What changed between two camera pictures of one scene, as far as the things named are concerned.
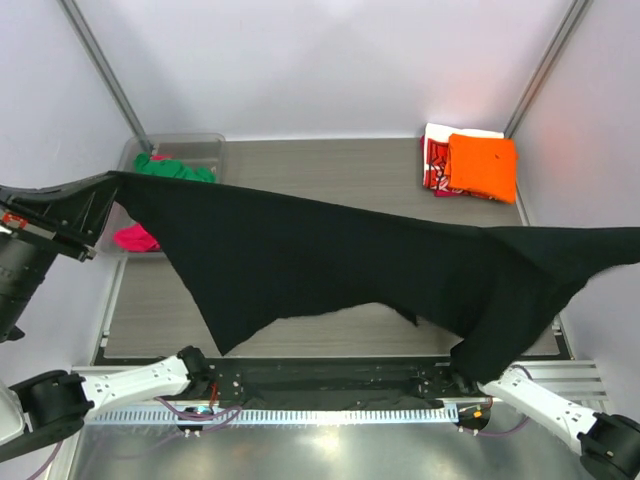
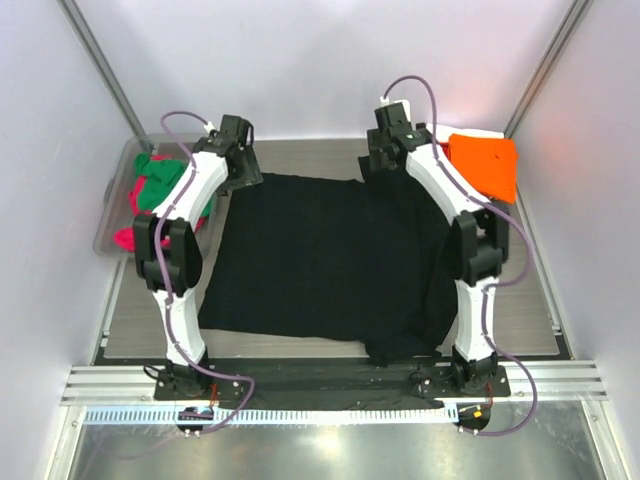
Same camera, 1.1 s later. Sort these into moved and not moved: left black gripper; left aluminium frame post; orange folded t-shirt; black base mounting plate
Moved: left black gripper
Not moved: left aluminium frame post; black base mounting plate; orange folded t-shirt
